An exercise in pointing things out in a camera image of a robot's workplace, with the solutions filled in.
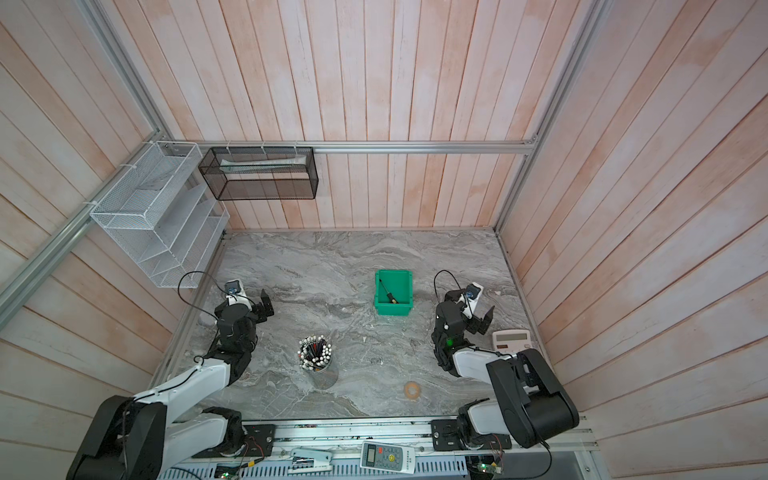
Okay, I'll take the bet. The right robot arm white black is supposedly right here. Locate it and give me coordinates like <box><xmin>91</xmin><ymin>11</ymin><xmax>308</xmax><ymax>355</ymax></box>
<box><xmin>431</xmin><ymin>289</ymin><xmax>580</xmax><ymax>448</ymax></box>

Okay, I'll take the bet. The black wire mesh basket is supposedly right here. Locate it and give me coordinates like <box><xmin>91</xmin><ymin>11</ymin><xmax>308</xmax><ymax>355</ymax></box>
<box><xmin>199</xmin><ymin>146</ymin><xmax>319</xmax><ymax>201</ymax></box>

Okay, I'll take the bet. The white remote control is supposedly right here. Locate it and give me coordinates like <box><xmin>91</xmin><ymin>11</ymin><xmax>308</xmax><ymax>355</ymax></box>
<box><xmin>360</xmin><ymin>442</ymin><xmax>416</xmax><ymax>474</ymax></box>

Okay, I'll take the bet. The white calculator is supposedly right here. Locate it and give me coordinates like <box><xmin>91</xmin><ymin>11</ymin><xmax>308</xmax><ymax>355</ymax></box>
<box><xmin>492</xmin><ymin>329</ymin><xmax>534</xmax><ymax>355</ymax></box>

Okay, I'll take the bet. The white wire mesh shelf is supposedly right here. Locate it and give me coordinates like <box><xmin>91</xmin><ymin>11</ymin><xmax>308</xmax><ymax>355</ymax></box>
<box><xmin>91</xmin><ymin>142</ymin><xmax>229</xmax><ymax>289</ymax></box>

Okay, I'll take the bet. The green plastic bin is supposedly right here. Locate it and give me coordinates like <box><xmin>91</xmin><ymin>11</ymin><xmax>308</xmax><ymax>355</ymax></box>
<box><xmin>374</xmin><ymin>270</ymin><xmax>414</xmax><ymax>317</ymax></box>

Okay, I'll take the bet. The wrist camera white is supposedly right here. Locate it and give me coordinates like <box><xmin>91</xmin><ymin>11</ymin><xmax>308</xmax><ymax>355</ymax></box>
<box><xmin>224</xmin><ymin>279</ymin><xmax>251</xmax><ymax>307</ymax></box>
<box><xmin>462</xmin><ymin>282</ymin><xmax>483</xmax><ymax>319</ymax></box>

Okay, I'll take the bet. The aluminium front rail frame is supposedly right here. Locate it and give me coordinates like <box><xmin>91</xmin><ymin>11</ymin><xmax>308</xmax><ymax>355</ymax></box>
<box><xmin>162</xmin><ymin>416</ymin><xmax>610</xmax><ymax>479</ymax></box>

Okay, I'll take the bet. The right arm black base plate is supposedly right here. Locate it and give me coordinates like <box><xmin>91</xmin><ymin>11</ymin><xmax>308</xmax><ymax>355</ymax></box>
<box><xmin>430</xmin><ymin>418</ymin><xmax>512</xmax><ymax>452</ymax></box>

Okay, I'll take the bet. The yellow black handled screwdriver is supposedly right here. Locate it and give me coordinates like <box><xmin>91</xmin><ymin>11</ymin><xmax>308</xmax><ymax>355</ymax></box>
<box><xmin>378</xmin><ymin>278</ymin><xmax>399</xmax><ymax>304</ymax></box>

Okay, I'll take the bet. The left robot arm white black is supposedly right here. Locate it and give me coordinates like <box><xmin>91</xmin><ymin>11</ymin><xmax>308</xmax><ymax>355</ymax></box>
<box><xmin>67</xmin><ymin>283</ymin><xmax>274</xmax><ymax>479</ymax></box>

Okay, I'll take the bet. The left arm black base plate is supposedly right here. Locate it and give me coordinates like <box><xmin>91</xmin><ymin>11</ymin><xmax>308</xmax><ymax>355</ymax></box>
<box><xmin>194</xmin><ymin>424</ymin><xmax>276</xmax><ymax>459</ymax></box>

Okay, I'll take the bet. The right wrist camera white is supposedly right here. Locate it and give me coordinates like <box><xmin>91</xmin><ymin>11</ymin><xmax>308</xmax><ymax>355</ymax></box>
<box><xmin>462</xmin><ymin>282</ymin><xmax>483</xmax><ymax>319</ymax></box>

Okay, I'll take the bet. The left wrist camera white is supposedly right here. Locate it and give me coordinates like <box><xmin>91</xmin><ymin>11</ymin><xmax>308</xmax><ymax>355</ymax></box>
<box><xmin>224</xmin><ymin>279</ymin><xmax>251</xmax><ymax>307</ymax></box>

